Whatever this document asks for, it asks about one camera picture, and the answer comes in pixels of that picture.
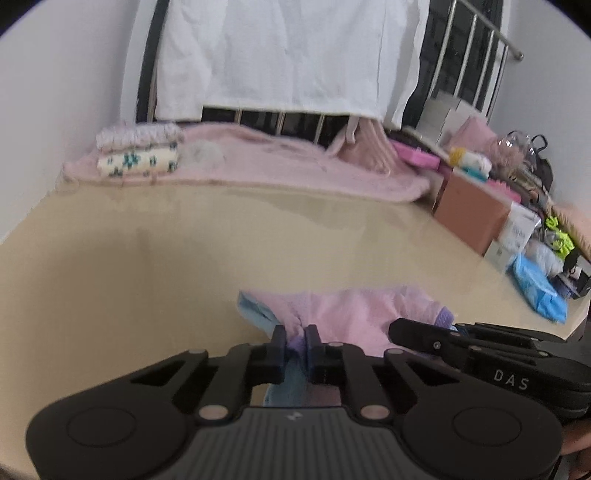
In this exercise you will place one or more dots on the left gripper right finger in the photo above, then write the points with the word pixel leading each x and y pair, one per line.
pixel 346 366

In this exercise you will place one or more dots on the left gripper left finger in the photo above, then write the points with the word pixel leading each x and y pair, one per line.
pixel 231 378

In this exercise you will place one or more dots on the pink purple blue garment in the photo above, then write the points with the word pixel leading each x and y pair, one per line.
pixel 355 316

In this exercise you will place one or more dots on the person's right hand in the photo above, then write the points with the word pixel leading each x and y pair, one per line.
pixel 577 442

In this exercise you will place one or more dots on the blue plastic bag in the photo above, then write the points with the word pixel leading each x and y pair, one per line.
pixel 538 291

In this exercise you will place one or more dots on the neon yellow green item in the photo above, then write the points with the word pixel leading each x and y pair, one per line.
pixel 560 241

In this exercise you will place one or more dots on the white small box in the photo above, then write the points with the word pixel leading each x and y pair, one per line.
pixel 513 237

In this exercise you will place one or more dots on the brown cardboard box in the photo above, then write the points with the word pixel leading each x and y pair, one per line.
pixel 472 210

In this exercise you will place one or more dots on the yellow white plush item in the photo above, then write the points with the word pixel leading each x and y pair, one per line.
pixel 469 160

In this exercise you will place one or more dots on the magenta pink box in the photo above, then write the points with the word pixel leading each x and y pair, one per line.
pixel 416 157

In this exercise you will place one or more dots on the pink hanging garment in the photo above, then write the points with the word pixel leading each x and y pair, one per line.
pixel 363 143

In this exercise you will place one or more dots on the pink blanket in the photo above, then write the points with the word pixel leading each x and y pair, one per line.
pixel 228 153

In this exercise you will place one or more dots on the folded cream green-patterned cloth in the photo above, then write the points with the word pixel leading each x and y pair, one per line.
pixel 146 162

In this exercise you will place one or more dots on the folded pink white cloth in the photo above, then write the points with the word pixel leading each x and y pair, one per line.
pixel 142 135

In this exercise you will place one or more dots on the white hanging sheet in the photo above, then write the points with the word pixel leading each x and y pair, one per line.
pixel 359 58

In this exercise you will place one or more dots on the black bag with handles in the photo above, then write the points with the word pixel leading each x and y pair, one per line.
pixel 532 164

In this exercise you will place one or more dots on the metal bed frame railing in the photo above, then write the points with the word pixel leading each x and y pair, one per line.
pixel 464 53

